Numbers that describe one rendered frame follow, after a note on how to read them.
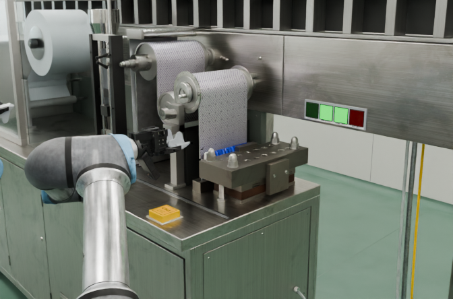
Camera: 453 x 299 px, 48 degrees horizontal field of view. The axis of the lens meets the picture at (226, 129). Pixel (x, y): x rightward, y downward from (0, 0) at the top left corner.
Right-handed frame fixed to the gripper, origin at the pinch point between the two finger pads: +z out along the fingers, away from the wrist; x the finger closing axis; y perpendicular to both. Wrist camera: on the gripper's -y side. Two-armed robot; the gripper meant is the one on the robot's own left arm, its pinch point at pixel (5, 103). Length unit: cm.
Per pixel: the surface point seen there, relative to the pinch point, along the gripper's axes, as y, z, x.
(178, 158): 16, 25, 53
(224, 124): 2, 33, 66
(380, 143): 62, 288, 149
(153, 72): -11, 39, 35
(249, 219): 25, 8, 84
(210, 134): 5, 27, 63
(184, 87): -11, 24, 52
